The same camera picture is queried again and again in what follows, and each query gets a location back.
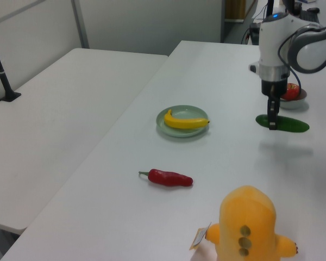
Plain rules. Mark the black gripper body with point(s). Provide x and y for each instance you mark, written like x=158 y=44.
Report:
x=274 y=87

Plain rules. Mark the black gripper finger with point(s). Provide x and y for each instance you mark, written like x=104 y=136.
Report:
x=278 y=106
x=272 y=117

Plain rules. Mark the green cucumber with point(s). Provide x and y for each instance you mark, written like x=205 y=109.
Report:
x=290 y=125

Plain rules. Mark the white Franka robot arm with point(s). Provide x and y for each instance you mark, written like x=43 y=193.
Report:
x=271 y=40

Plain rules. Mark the metal bowl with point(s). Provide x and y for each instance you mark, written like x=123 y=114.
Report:
x=293 y=104

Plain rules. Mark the red apple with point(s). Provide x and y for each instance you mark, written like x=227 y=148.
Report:
x=291 y=93

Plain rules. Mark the black electronics box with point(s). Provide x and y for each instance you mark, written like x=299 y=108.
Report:
x=254 y=34

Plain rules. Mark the black keyboard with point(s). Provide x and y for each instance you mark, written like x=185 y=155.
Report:
x=309 y=15

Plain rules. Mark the black thin upright pole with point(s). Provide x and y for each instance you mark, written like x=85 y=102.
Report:
x=270 y=6

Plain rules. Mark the black computer mouse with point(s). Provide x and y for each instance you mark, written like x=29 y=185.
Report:
x=313 y=10

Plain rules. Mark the yellow wooden cabinet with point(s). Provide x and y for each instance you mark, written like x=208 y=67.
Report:
x=235 y=9

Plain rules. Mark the pale green plate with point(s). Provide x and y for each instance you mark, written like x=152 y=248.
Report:
x=184 y=132

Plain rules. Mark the yellow banana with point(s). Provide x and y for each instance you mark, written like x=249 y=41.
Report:
x=182 y=123

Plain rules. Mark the yellow plush toy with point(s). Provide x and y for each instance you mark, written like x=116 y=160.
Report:
x=247 y=214

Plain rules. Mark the red chili pepper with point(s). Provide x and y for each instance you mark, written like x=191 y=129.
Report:
x=168 y=179

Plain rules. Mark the white adjacent table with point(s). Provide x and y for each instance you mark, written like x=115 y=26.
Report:
x=57 y=108

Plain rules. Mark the grey partition post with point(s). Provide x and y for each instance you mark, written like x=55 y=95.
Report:
x=80 y=24

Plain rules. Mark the black camera stand pole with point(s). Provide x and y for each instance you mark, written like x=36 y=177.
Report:
x=2 y=79

